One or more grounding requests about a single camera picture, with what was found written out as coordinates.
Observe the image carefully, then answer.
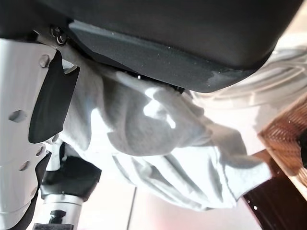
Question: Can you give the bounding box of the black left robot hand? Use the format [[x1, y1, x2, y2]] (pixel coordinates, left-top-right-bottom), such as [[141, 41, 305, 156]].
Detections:
[[39, 142, 103, 202]]

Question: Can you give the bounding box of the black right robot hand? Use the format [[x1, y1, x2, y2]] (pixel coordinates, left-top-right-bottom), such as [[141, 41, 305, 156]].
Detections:
[[0, 0, 304, 230]]

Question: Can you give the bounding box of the light grey white garment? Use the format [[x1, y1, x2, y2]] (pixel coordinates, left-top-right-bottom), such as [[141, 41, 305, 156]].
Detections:
[[59, 57, 273, 211]]

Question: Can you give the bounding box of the light wicker laundry basket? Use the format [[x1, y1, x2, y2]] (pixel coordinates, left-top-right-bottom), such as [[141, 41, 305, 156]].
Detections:
[[258, 92, 307, 192]]

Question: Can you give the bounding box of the black garment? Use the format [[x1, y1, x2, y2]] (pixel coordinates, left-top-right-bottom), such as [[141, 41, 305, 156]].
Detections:
[[297, 134, 307, 168]]

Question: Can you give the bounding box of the glossy dark brown stool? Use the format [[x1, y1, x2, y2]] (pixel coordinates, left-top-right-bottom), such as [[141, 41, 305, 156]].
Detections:
[[242, 148, 307, 230]]

